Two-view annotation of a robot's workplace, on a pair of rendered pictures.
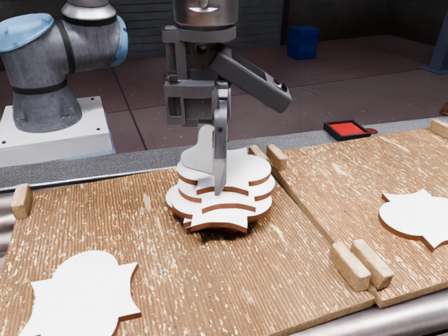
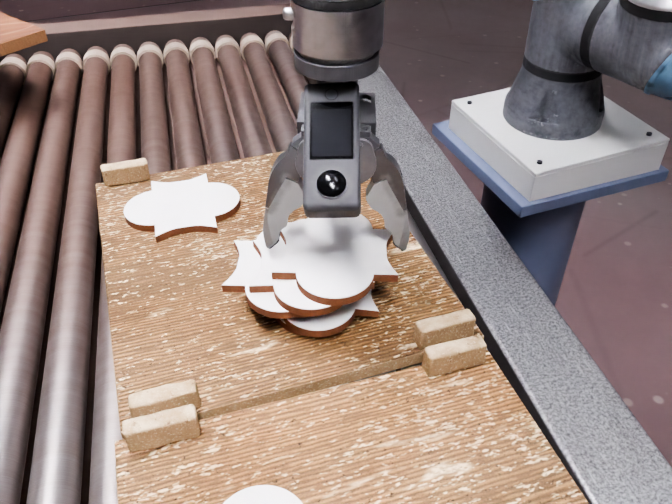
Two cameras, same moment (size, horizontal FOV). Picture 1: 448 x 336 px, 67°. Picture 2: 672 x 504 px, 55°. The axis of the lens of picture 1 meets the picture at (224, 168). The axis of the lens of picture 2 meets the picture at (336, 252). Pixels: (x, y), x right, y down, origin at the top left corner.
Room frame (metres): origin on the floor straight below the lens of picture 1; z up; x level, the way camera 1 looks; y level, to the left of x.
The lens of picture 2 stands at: (0.43, -0.50, 1.41)
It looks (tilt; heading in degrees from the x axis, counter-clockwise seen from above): 39 degrees down; 90
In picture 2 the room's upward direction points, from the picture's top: straight up
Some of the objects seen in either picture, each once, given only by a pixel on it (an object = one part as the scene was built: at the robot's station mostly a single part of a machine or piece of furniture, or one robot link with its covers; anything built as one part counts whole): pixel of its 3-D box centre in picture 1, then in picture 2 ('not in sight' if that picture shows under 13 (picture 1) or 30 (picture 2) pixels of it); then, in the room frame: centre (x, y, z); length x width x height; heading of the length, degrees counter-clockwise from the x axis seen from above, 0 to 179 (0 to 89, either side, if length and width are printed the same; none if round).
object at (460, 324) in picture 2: (258, 158); (444, 329); (0.54, -0.06, 0.95); 0.06 x 0.02 x 0.03; 19
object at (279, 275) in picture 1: (167, 241); (262, 253); (0.35, 0.08, 0.93); 0.41 x 0.35 x 0.02; 109
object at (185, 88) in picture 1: (201, 75); (336, 111); (0.43, 0.03, 1.13); 0.09 x 0.08 x 0.12; 88
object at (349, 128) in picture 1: (346, 131); not in sight; (0.71, -0.28, 0.92); 0.06 x 0.06 x 0.01; 14
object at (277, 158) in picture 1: (276, 157); (454, 355); (0.54, -0.10, 0.95); 0.06 x 0.02 x 0.03; 17
